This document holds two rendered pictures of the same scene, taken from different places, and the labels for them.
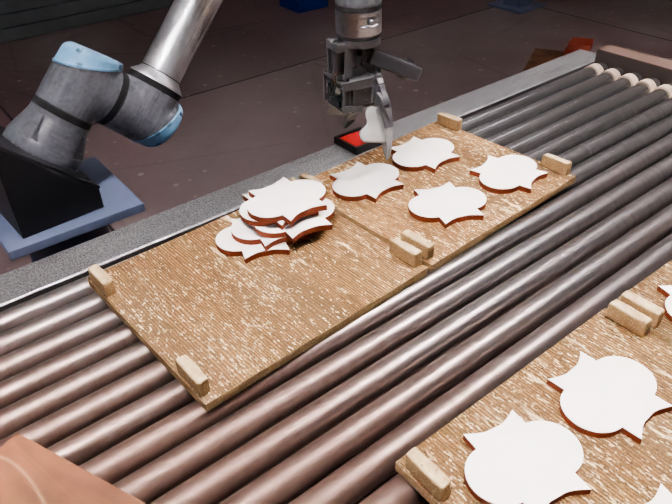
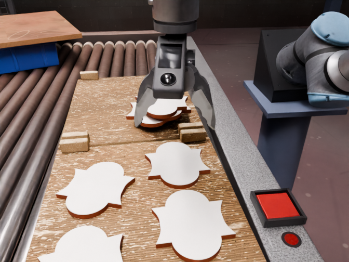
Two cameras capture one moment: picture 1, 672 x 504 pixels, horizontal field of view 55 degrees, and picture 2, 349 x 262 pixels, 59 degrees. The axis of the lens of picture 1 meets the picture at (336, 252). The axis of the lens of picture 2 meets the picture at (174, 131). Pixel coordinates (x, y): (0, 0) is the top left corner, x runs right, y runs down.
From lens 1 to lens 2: 1.44 m
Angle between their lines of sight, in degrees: 93
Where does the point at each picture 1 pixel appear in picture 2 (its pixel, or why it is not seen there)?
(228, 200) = (223, 119)
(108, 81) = (313, 41)
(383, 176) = (171, 171)
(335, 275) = (98, 118)
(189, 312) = (127, 84)
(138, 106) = (311, 67)
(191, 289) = not seen: hidden behind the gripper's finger
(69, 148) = (284, 63)
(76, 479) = (54, 35)
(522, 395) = not seen: outside the picture
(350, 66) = not seen: hidden behind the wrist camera
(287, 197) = (159, 101)
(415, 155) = (189, 209)
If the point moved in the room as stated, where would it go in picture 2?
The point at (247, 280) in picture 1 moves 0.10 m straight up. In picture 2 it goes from (129, 99) to (126, 66)
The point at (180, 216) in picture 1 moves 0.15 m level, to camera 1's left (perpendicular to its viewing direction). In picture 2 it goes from (218, 103) to (237, 86)
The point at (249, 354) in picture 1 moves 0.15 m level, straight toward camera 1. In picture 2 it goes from (85, 89) to (47, 82)
